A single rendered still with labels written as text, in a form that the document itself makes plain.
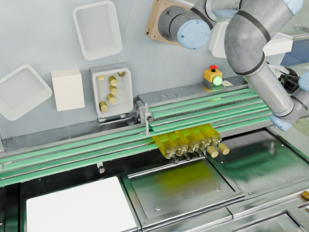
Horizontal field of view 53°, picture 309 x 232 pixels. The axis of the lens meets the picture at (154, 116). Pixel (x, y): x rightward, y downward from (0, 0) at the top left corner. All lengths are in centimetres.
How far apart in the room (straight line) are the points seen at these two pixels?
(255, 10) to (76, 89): 85
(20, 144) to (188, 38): 86
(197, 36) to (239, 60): 39
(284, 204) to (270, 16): 86
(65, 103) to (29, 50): 26
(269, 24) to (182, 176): 85
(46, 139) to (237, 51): 96
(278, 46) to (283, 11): 97
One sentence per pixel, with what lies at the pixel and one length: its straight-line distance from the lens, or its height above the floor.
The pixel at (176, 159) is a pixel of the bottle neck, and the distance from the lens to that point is 135.
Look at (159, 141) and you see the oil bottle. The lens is 144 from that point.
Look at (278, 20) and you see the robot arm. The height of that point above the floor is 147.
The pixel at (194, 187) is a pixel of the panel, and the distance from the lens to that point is 142.
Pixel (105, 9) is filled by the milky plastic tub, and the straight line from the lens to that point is 140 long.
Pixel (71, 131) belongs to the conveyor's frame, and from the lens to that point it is 151.
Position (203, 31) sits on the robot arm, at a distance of 123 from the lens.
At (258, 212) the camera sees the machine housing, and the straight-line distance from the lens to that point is 140.
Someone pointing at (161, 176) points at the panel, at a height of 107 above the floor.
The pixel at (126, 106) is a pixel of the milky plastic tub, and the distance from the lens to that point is 152.
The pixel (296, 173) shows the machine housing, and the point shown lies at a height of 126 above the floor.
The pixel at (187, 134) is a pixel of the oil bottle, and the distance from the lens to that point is 148.
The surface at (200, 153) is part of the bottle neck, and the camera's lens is 142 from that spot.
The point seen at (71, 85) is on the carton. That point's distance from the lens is 139.
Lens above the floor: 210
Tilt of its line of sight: 54 degrees down
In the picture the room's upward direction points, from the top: 143 degrees clockwise
